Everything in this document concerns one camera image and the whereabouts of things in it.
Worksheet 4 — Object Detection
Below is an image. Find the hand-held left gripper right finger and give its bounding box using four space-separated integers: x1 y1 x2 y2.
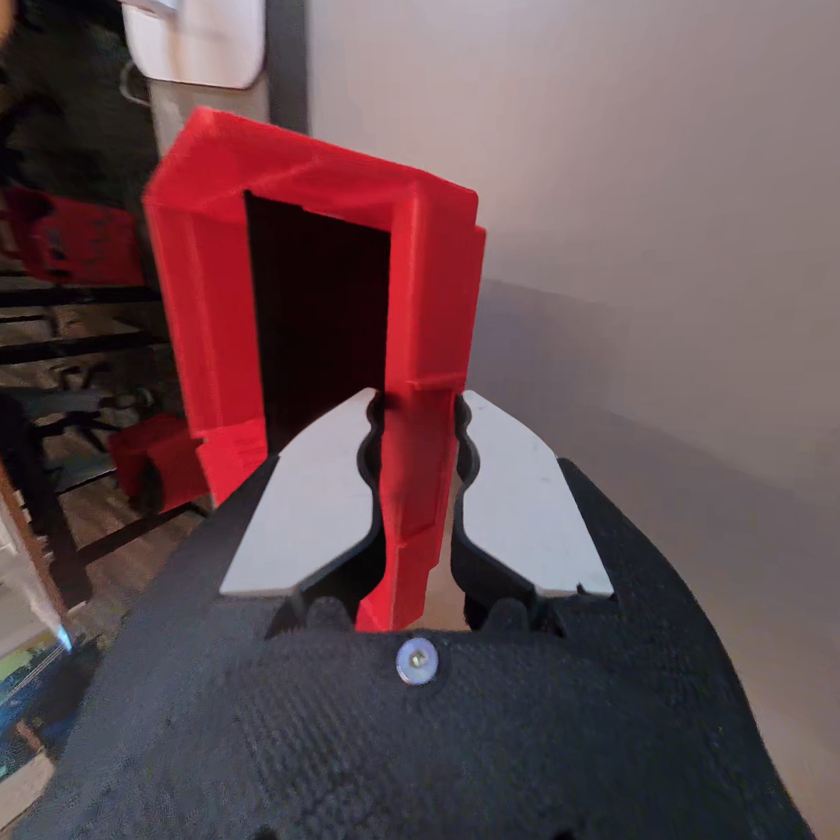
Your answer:
451 390 616 599

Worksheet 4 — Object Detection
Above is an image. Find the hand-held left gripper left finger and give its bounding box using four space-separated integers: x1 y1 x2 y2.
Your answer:
218 387 387 599

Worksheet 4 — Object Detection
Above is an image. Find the red plastic bin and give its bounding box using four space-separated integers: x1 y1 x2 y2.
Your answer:
142 107 488 633

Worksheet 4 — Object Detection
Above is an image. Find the red storage tub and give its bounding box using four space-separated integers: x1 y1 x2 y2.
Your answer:
107 412 212 516
0 185 147 287

